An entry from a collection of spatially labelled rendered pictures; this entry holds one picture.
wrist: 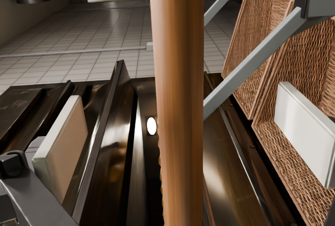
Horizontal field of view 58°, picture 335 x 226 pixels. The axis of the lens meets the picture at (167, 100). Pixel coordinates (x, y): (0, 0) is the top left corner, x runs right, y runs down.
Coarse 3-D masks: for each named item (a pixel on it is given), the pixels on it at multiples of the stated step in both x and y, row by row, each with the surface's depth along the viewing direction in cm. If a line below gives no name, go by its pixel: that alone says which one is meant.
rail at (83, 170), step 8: (112, 72) 153; (112, 80) 142; (104, 104) 120; (96, 128) 104; (88, 152) 91; (88, 160) 88; (80, 176) 82; (80, 184) 79; (72, 200) 74; (72, 208) 71
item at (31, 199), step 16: (0, 160) 13; (16, 160) 13; (0, 176) 13; (16, 176) 13; (32, 176) 13; (16, 192) 12; (32, 192) 12; (48, 192) 12; (16, 208) 12; (32, 208) 11; (48, 208) 11; (64, 208) 11; (32, 224) 10; (48, 224) 10; (64, 224) 10
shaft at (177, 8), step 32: (160, 0) 16; (192, 0) 16; (160, 32) 16; (192, 32) 16; (160, 64) 17; (192, 64) 17; (160, 96) 18; (192, 96) 18; (160, 128) 20; (192, 128) 19; (192, 160) 20; (192, 192) 21; (192, 224) 22
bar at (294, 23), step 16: (224, 0) 97; (304, 0) 51; (320, 0) 50; (208, 16) 99; (288, 16) 54; (304, 16) 51; (320, 16) 53; (272, 32) 55; (288, 32) 54; (256, 48) 56; (272, 48) 55; (240, 64) 57; (256, 64) 56; (224, 80) 59; (240, 80) 57; (208, 96) 60; (224, 96) 59; (208, 112) 60; (208, 208) 39; (208, 224) 37
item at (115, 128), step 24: (120, 72) 151; (120, 96) 137; (120, 120) 126; (96, 144) 94; (120, 144) 116; (96, 168) 85; (120, 168) 108; (96, 192) 80; (120, 192) 101; (72, 216) 69; (96, 216) 76
